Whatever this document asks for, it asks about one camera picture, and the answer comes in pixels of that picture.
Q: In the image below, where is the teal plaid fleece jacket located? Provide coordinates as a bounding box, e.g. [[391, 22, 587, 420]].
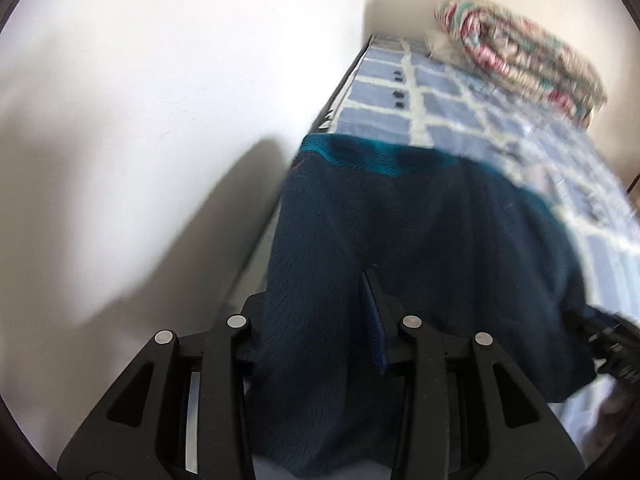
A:
[[246, 134, 596, 478]]

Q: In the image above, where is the blue checked bed sheet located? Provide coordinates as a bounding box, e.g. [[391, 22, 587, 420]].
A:
[[309, 34, 640, 480]]

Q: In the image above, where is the folded floral quilt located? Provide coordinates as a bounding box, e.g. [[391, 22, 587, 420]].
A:
[[434, 0, 608, 129]]

